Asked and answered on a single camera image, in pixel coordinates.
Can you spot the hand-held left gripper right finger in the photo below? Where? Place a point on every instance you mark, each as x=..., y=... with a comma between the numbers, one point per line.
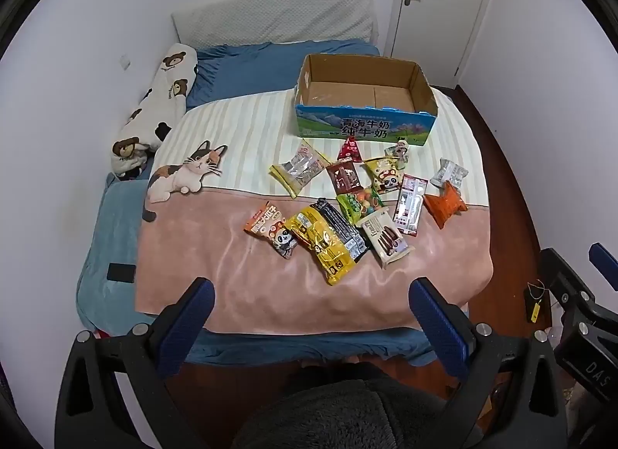
x=439, y=328

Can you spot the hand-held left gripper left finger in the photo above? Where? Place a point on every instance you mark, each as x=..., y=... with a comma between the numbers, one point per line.
x=193, y=323

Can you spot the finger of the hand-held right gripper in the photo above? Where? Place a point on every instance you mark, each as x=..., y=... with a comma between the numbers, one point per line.
x=604, y=258
x=562, y=273

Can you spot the white biscuit stick box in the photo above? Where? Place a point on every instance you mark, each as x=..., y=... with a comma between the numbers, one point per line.
x=384, y=239

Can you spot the orange panda snack packet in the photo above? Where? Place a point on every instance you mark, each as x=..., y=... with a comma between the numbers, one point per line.
x=270, y=229

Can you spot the long white red packet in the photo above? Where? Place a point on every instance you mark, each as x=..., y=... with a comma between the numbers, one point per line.
x=409, y=205

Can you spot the large yellow snack packet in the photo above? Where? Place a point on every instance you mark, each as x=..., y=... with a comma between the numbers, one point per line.
x=323, y=248

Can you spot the long black snack packet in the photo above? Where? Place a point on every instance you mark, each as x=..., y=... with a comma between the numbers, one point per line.
x=338, y=224

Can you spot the green candy packet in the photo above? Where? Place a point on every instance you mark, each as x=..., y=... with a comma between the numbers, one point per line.
x=357, y=205

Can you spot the clear packet with yellow edges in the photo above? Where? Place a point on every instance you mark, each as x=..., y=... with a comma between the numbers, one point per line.
x=299, y=166

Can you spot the cardboard box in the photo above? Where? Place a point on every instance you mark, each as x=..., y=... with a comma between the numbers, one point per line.
x=357, y=125

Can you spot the yellow tag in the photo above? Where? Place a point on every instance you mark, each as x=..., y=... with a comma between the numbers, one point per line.
x=534, y=312

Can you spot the cat printed blanket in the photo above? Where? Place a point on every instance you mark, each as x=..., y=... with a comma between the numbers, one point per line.
x=231, y=275

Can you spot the black rectangular patch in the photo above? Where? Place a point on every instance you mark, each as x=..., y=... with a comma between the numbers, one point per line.
x=120, y=272

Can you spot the light blue blanket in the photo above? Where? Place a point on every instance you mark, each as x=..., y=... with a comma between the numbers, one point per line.
x=106, y=236

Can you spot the grey fleece clothing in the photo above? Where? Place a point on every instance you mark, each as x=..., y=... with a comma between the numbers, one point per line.
x=347, y=410

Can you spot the silver snack packet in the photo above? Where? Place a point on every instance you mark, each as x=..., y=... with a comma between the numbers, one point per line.
x=449, y=172

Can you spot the yellow panda snack packet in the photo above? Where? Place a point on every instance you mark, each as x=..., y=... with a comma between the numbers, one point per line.
x=386, y=176

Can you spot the brown snack packet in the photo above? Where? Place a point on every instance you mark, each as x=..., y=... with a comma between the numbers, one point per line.
x=345, y=178

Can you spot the small clear snack packet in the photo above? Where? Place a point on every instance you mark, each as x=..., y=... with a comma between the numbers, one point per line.
x=398, y=149

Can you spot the red triangular snack packet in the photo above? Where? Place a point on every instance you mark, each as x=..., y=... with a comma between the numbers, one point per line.
x=350, y=152

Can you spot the long bear print pillow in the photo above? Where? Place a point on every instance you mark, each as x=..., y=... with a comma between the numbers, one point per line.
x=159, y=92

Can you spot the blue bed sheet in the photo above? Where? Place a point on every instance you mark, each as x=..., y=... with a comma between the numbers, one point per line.
x=251, y=67

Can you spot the white door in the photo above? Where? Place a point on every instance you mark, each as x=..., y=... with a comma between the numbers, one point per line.
x=444, y=19

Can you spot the grey quilted pillow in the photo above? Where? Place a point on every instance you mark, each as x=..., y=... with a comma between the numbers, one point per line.
x=270, y=19

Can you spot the white wall socket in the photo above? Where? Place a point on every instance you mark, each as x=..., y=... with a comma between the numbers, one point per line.
x=125, y=62

